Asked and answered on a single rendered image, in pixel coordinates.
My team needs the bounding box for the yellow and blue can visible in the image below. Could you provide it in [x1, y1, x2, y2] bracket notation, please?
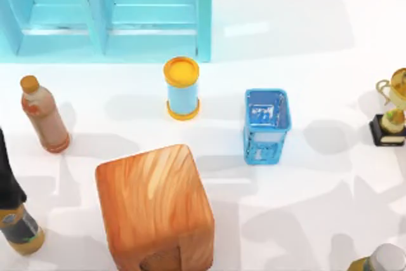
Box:
[162, 56, 201, 121]

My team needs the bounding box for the blue plastic basket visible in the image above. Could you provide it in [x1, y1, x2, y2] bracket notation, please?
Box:
[243, 88, 292, 166]

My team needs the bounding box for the wooden block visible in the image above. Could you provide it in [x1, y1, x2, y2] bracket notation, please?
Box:
[95, 144, 215, 271]

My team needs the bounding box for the light blue rack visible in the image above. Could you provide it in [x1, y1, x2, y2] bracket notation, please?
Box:
[0, 0, 213, 64]

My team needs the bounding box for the brown bottle with orange cap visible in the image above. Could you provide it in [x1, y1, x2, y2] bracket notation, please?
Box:
[20, 75, 71, 154]

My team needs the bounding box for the gold trophy on black base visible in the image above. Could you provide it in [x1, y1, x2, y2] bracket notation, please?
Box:
[369, 67, 406, 147]

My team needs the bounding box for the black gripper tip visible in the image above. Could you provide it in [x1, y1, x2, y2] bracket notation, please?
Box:
[0, 128, 27, 212]

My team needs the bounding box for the amber bottle with dark label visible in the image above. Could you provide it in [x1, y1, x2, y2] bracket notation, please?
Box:
[0, 203, 46, 256]

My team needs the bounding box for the yellow bottle with grey cap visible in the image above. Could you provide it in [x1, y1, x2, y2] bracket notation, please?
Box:
[346, 242, 406, 271]

